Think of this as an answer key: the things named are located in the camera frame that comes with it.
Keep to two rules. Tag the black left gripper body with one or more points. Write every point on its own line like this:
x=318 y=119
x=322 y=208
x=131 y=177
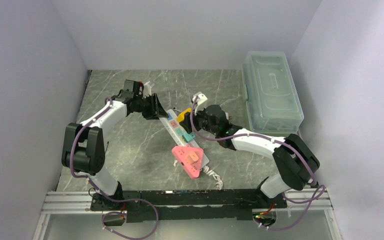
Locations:
x=146 y=106

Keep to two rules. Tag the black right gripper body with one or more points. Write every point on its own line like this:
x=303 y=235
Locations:
x=201 y=122

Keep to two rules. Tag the yellow cube plug adapter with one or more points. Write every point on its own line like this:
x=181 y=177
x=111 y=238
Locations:
x=182 y=115

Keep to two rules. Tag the white power strip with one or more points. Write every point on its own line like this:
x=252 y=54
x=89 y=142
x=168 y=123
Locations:
x=176 y=131

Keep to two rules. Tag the pink triangular plug adapter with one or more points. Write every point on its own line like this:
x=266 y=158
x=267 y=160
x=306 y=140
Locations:
x=190 y=158

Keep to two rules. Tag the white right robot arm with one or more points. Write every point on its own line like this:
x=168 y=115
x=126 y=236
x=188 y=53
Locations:
x=296 y=163

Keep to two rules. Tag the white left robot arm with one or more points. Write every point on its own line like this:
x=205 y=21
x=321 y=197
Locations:
x=84 y=148

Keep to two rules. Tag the teal plug adapter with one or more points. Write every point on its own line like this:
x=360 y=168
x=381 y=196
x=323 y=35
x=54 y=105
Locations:
x=188 y=137

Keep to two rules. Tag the silver combination wrench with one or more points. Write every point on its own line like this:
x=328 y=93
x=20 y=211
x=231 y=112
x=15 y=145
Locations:
x=175 y=109

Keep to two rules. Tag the translucent green storage box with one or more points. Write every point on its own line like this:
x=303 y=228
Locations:
x=272 y=105

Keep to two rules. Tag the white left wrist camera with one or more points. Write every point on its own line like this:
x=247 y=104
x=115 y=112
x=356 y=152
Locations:
x=147 y=89

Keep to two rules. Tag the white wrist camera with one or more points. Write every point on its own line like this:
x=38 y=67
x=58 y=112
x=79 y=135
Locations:
x=147 y=89
x=200 y=100

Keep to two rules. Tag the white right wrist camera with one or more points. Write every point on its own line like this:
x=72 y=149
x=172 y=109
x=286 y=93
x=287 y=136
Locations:
x=200 y=100

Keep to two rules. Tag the black aluminium base frame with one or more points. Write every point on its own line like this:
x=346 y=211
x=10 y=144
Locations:
x=187 y=215

